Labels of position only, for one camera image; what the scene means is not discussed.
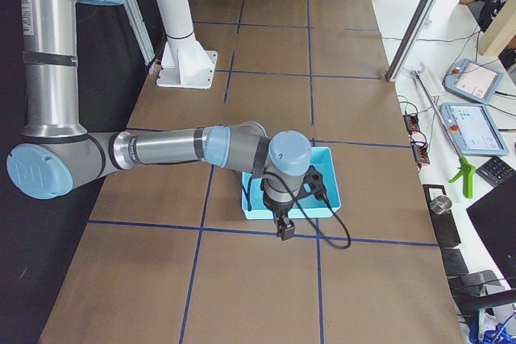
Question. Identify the black calculator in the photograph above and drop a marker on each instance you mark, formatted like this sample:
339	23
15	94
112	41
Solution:
495	171

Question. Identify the upper teach pendant tablet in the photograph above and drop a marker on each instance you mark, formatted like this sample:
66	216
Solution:
472	81

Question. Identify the silver metal cup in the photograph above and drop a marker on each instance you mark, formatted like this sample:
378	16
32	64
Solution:
440	204

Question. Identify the teach pendant tablet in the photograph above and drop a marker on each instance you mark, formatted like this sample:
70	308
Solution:
473	129
472	81

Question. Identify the lower orange black connector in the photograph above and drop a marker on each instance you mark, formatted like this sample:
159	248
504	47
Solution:
420	152

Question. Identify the lower teach pendant tablet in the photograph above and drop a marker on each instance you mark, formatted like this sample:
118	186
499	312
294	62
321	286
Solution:
473	129

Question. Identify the orange black connector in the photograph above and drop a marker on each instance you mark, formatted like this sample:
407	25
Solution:
411	122
420	152

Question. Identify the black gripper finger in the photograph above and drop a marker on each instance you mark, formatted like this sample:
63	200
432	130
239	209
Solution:
285	228

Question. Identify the black box under cup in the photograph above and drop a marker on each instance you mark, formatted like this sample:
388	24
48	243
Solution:
444	226

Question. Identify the upper orange black connector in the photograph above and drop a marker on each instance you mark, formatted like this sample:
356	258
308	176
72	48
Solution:
411	122

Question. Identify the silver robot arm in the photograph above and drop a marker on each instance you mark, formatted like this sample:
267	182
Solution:
58	154

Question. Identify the aluminium frame post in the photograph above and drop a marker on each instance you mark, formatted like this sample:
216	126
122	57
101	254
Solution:
415	26

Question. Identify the green handled reach grabber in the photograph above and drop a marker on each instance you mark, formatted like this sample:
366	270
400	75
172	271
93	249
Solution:
466	170

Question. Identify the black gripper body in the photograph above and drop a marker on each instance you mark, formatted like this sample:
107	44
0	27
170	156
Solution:
277	209

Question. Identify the light blue plastic bin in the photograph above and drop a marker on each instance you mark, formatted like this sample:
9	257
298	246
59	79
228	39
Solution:
322	161

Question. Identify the black laptop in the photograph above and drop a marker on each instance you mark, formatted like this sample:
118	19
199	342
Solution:
493	218

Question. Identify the white pillar with base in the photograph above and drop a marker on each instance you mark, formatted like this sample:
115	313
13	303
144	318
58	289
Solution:
185	63

